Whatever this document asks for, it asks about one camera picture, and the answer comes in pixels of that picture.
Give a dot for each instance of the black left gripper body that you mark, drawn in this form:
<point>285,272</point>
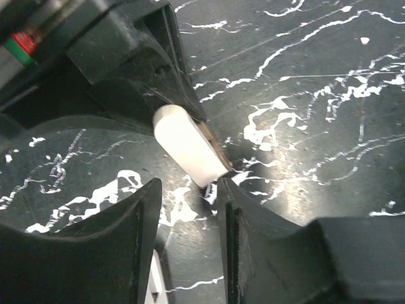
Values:
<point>47,38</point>

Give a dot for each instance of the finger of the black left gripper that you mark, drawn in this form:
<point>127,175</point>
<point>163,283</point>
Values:
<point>174,85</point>
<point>69,102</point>

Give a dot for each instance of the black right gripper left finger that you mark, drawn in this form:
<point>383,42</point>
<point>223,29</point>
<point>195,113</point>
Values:
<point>103,259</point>

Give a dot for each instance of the white stapler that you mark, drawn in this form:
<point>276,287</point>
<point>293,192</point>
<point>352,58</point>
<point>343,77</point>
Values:
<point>190,144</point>
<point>156,289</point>

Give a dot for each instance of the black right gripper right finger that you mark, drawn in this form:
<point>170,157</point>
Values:
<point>268,259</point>

